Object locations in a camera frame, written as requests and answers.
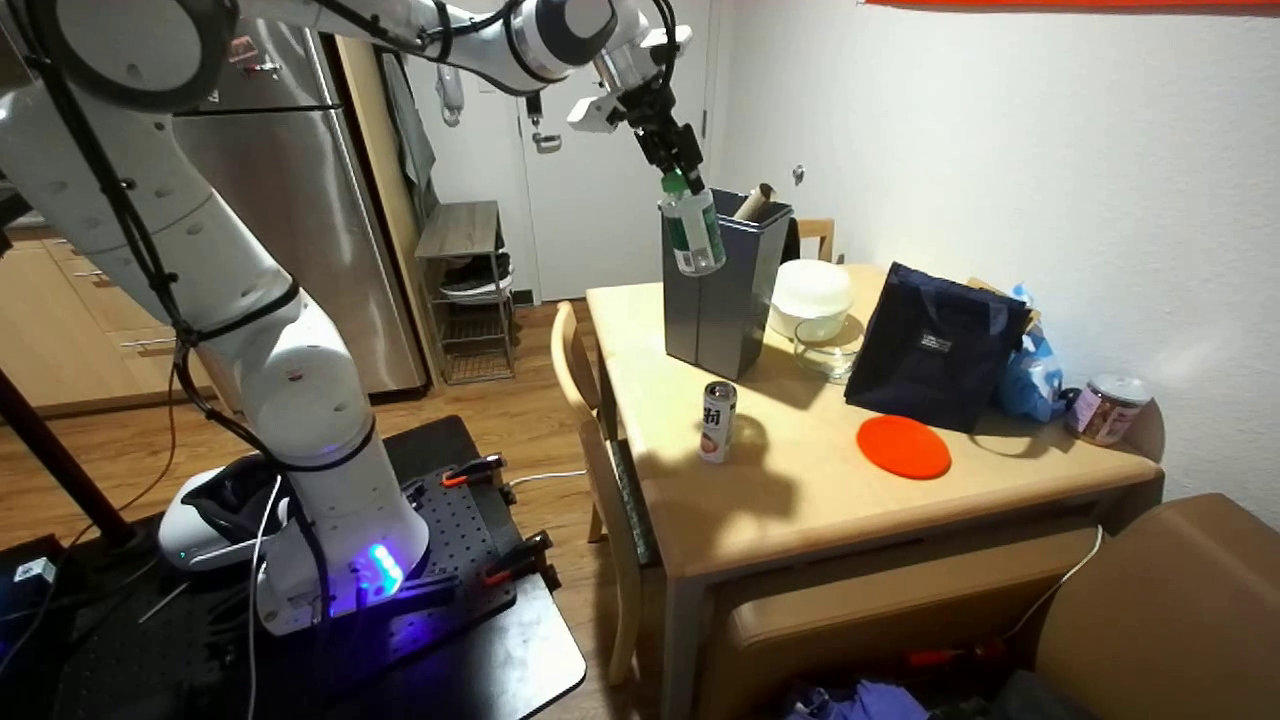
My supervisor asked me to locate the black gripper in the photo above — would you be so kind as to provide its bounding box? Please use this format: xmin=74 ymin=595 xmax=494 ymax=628
xmin=618 ymin=81 xmax=706 ymax=183

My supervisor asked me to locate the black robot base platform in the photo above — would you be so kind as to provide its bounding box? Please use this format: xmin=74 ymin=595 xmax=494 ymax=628
xmin=0 ymin=410 xmax=592 ymax=720

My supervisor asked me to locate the grey plastic trash bin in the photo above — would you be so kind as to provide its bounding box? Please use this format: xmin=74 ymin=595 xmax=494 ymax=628
xmin=661 ymin=183 xmax=795 ymax=383

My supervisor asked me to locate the cardboard tube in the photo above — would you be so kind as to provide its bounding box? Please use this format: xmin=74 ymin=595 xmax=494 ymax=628
xmin=730 ymin=181 xmax=780 ymax=223

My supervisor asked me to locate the white round bowl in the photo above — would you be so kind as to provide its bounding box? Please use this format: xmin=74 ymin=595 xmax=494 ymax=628
xmin=767 ymin=256 xmax=855 ymax=342

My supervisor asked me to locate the slatted wooden chair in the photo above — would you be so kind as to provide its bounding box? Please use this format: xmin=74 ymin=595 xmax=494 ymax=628
xmin=547 ymin=297 xmax=657 ymax=694

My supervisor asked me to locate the small wooden shelf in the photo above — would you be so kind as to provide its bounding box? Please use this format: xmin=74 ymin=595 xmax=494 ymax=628
xmin=410 ymin=194 xmax=521 ymax=392

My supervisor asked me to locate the grey hanging cloth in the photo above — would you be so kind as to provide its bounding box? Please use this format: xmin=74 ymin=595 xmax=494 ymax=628
xmin=377 ymin=50 xmax=444 ymax=231

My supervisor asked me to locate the navy blue bag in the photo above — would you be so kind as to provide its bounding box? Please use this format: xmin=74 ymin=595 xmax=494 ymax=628
xmin=845 ymin=258 xmax=1034 ymax=430

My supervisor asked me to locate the light wooden table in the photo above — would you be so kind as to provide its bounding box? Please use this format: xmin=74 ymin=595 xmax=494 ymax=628
xmin=582 ymin=258 xmax=1166 ymax=720

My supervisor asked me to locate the orange round disc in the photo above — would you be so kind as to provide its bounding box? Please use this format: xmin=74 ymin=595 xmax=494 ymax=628
xmin=853 ymin=410 xmax=954 ymax=484

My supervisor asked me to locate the orange black clamp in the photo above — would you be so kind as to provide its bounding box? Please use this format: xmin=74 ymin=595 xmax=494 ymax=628
xmin=434 ymin=452 xmax=511 ymax=493
xmin=481 ymin=527 xmax=554 ymax=592

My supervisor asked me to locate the stainless steel refrigerator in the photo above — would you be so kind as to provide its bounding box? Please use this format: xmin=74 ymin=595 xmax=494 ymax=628
xmin=173 ymin=16 xmax=433 ymax=399

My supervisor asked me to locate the blue plastic bag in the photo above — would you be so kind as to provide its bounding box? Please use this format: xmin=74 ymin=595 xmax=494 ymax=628
xmin=994 ymin=284 xmax=1073 ymax=428

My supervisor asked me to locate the pink white tub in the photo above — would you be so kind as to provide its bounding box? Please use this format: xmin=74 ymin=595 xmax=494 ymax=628
xmin=1066 ymin=371 xmax=1157 ymax=449

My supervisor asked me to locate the dark clothes pile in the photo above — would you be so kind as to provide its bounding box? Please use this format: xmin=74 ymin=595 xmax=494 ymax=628
xmin=775 ymin=645 xmax=934 ymax=720

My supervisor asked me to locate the white black floor device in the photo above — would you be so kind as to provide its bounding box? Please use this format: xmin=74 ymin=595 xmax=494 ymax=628
xmin=154 ymin=452 xmax=291 ymax=575

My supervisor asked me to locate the black tripod leg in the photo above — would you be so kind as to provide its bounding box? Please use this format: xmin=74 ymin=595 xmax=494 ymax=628
xmin=0 ymin=371 xmax=136 ymax=552

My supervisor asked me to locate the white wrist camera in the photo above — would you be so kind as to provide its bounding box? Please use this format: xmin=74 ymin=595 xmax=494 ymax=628
xmin=562 ymin=83 xmax=630 ymax=137

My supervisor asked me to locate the white floor cable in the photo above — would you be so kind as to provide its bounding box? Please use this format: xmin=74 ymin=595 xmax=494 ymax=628
xmin=505 ymin=463 xmax=592 ymax=486

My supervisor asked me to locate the orange wall banner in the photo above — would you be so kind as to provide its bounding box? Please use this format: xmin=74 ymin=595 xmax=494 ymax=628
xmin=861 ymin=0 xmax=1280 ymax=16

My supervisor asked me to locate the thin white table cable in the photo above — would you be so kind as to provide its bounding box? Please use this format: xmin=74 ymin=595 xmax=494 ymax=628
xmin=1011 ymin=525 xmax=1111 ymax=645

